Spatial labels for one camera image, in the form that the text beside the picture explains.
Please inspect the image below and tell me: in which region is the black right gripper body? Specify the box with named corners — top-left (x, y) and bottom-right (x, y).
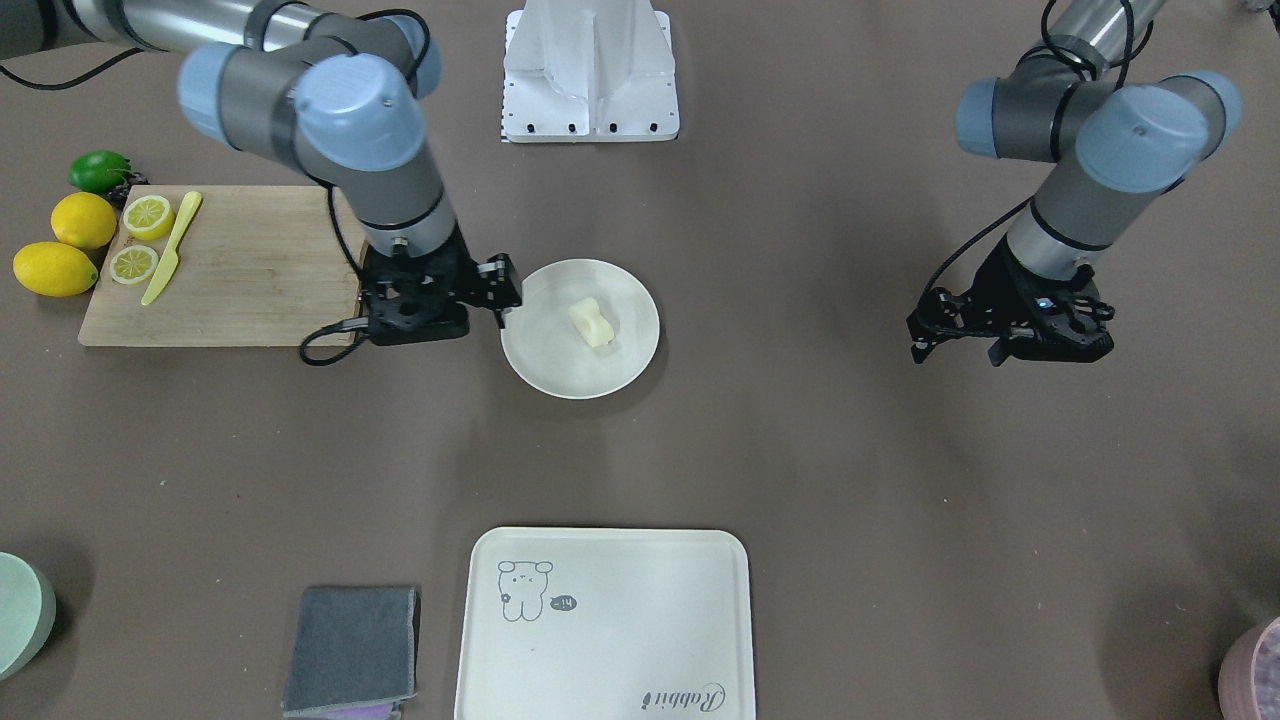
top-left (360, 231), bottom-right (498, 346)

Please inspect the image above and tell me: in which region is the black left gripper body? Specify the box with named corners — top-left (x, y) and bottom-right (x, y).
top-left (908, 240), bottom-right (1115, 363)

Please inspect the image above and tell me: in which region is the beige round plate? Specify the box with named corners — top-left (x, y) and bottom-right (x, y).
top-left (500, 259), bottom-right (660, 400)

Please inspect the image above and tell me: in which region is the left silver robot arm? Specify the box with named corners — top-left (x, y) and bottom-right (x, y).
top-left (908, 1), bottom-right (1243, 366)

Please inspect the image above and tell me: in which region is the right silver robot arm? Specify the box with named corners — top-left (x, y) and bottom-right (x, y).
top-left (3, 1), bottom-right (522, 348)

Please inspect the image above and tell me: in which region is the white steamed bun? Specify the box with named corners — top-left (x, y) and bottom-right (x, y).
top-left (568, 297), bottom-right (614, 348)

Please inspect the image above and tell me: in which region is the cream rectangular tray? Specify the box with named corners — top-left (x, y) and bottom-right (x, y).
top-left (454, 527), bottom-right (758, 719)

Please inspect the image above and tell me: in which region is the wooden cutting board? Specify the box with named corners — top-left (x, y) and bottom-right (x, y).
top-left (79, 186), bottom-right (364, 347)

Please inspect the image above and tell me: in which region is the yellow plastic knife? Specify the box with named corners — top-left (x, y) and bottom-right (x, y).
top-left (140, 190), bottom-right (204, 306)

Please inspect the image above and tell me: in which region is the lemon half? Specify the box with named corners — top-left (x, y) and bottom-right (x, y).
top-left (105, 243), bottom-right (160, 286)
top-left (122, 193), bottom-right (177, 242)

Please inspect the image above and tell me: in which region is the green lime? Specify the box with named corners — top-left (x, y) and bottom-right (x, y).
top-left (67, 150), bottom-right (133, 195)

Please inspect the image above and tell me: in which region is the whole yellow lemon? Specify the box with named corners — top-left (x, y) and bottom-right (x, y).
top-left (50, 191), bottom-right (116, 250)
top-left (12, 241), bottom-right (99, 299)

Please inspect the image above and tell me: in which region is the grey folded cloth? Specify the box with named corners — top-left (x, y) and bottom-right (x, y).
top-left (282, 585), bottom-right (419, 719)

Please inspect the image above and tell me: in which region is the pink bowl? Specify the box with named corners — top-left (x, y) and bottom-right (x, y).
top-left (1216, 618), bottom-right (1279, 719)

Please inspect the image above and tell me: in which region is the mint green bowl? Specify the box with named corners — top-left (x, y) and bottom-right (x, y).
top-left (1, 552), bottom-right (58, 680)

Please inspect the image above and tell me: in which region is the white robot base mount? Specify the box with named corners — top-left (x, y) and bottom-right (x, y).
top-left (500, 1), bottom-right (681, 143)

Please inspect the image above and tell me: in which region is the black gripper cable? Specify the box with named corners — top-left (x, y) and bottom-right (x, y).
top-left (298, 10), bottom-right (433, 366)

